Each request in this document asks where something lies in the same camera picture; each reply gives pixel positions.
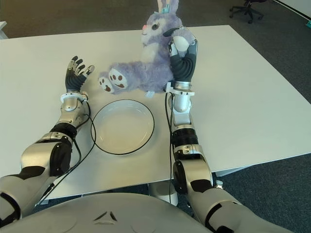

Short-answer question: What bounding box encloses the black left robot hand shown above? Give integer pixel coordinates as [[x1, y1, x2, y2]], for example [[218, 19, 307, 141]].
[[65, 55, 96, 94]]

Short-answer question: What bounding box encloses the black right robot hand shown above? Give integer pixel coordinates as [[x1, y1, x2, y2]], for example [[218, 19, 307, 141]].
[[163, 27, 199, 84]]

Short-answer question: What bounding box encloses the purple plush bunny doll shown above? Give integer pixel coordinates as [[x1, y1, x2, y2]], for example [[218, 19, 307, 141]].
[[98, 0, 195, 99]]

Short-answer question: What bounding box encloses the white plate black rim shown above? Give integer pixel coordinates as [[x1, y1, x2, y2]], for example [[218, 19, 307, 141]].
[[90, 99, 156, 155]]

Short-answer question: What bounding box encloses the black office chair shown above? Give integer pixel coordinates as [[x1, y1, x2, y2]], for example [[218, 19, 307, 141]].
[[229, 0, 265, 24]]

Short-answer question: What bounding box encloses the white side desk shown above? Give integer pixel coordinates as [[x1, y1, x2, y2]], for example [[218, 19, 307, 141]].
[[0, 21, 9, 39]]

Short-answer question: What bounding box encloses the white table leg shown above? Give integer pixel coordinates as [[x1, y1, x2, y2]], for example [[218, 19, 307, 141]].
[[148, 181, 179, 207]]

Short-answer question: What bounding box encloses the grey robot torso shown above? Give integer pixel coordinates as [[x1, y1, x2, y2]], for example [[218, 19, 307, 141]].
[[0, 193, 209, 233]]

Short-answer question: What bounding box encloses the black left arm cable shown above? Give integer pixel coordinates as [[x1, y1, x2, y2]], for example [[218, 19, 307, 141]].
[[35, 106, 97, 207]]

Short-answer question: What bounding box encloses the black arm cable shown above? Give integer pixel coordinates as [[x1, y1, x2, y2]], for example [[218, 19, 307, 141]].
[[164, 92, 176, 202], [35, 106, 97, 207]]

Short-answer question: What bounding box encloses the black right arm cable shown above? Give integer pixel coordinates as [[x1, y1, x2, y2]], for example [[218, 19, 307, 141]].
[[164, 92, 176, 202]]

